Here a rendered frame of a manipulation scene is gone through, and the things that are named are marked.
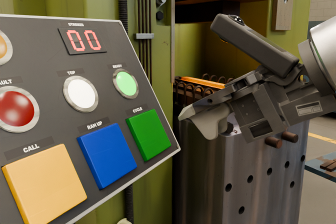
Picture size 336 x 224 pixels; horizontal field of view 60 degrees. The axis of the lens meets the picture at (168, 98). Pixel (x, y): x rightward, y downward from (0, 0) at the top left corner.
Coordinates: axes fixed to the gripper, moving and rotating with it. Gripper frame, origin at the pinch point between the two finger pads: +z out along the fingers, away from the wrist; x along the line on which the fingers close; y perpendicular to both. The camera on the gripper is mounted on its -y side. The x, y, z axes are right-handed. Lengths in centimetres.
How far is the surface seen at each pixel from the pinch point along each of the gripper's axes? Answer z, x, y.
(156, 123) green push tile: 7.7, 2.2, -0.2
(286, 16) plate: -8, 79, -16
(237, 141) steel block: 9.8, 33.6, 13.3
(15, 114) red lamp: 8.0, -20.4, -7.9
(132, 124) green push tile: 7.7, -3.5, -1.6
